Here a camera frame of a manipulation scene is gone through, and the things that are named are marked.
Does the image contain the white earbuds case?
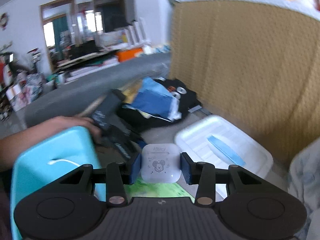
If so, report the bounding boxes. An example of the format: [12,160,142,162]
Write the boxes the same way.
[141,144,181,184]

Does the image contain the floral white blue cloth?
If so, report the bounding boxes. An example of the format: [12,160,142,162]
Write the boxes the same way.
[288,139,319,239]

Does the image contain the woven straw sofa backrest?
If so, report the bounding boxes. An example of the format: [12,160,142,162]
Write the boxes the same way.
[170,0,319,165]

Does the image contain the white plastic lid blue handle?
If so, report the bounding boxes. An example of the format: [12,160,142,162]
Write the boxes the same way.
[174,115,274,198]

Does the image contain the green tissue pack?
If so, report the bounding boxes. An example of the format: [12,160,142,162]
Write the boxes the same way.
[124,180,195,202]

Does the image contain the person's left forearm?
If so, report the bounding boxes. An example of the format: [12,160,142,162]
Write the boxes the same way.
[1,116,70,172]

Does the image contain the person's left hand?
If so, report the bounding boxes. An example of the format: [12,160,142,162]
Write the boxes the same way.
[53,116,101,143]

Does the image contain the blue black clothing pile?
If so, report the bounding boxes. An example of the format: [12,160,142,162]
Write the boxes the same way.
[117,77,202,133]

